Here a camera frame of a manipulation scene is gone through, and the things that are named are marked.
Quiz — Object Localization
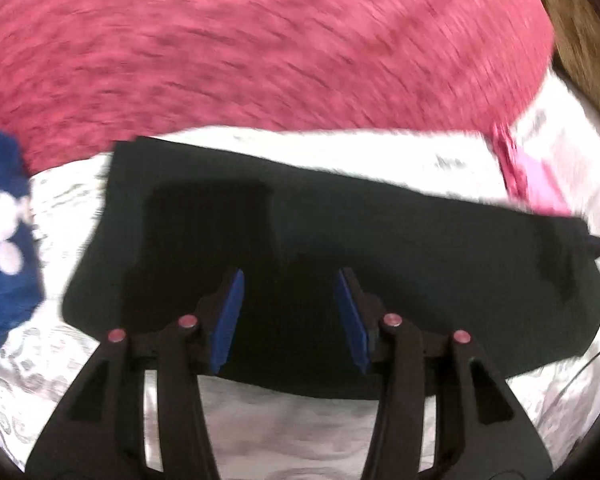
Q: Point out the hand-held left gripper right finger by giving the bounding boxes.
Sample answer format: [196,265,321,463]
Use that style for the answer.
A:
[332,266,553,480]

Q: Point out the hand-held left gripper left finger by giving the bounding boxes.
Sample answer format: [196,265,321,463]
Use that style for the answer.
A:
[25,267,246,480]

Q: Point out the black pants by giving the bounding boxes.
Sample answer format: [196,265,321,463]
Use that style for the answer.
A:
[60,135,600,401]

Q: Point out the pink cloth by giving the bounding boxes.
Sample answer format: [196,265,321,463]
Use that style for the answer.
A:
[492,125,586,218]

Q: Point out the white grey patterned bedsheet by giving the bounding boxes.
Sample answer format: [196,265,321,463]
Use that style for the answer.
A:
[0,67,600,480]

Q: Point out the wooden headboard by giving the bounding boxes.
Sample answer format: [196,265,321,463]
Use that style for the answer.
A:
[530,0,600,116]

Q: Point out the blue floral cloth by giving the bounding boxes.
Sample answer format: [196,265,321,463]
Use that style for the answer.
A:
[0,131,43,358]

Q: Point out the red fleece blanket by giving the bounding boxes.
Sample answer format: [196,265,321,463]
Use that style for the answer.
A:
[0,0,556,173]

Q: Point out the thin black cable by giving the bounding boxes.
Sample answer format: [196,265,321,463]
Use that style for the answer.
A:
[562,336,600,413]

